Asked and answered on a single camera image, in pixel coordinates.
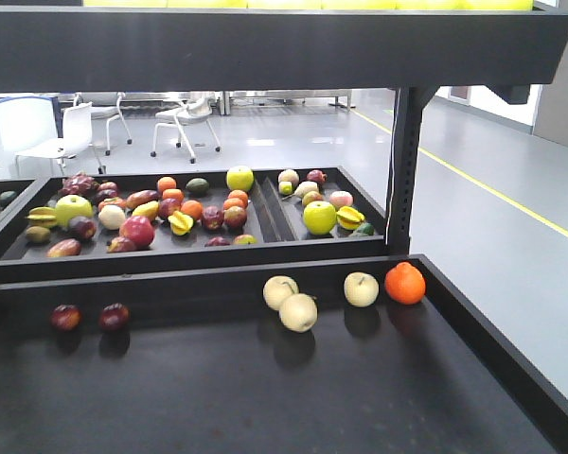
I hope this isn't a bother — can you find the black fruit display stand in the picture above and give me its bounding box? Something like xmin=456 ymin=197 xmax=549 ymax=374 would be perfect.
xmin=0 ymin=6 xmax=568 ymax=453

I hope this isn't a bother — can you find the yellow star fruit centre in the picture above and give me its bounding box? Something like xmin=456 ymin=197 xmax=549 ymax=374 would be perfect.
xmin=168 ymin=211 xmax=195 ymax=236

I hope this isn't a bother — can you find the pink dragon fruit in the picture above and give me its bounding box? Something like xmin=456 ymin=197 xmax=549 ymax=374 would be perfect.
xmin=58 ymin=172 xmax=99 ymax=197

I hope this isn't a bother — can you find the large green apple right tray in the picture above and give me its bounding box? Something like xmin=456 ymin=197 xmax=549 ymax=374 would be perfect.
xmin=303 ymin=201 xmax=337 ymax=236

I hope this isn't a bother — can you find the large green apple tray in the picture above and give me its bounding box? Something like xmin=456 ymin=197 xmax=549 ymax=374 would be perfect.
xmin=55 ymin=194 xmax=94 ymax=228
xmin=303 ymin=201 xmax=337 ymax=236

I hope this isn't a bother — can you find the pale pear front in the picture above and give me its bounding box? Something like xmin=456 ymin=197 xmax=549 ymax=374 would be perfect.
xmin=278 ymin=293 xmax=318 ymax=333

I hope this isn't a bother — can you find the pale pear right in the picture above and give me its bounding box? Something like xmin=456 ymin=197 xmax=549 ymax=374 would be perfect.
xmin=344 ymin=271 xmax=380 ymax=307

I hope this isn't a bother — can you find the bumpy orange tangerine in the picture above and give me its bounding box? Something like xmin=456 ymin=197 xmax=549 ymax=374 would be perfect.
xmin=384 ymin=261 xmax=426 ymax=306

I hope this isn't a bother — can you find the big red apple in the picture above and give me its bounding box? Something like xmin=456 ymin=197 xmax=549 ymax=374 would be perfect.
xmin=119 ymin=215 xmax=155 ymax=249

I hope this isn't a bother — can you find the dark red apple right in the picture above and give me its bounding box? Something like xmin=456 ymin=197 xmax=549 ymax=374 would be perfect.
xmin=98 ymin=303 xmax=130 ymax=332

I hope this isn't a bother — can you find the dark red apple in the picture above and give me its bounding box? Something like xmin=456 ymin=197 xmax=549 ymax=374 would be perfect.
xmin=50 ymin=305 xmax=81 ymax=332
xmin=98 ymin=303 xmax=130 ymax=332

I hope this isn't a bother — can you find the large green apple left tray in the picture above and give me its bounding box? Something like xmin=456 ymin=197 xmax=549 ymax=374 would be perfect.
xmin=55 ymin=194 xmax=94 ymax=228

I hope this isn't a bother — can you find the white chair behind stand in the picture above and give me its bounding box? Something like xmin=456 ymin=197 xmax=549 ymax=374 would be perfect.
xmin=14 ymin=102 xmax=106 ymax=176

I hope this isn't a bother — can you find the dark red apple left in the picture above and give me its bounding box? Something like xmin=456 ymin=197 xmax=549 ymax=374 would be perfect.
xmin=50 ymin=305 xmax=81 ymax=332

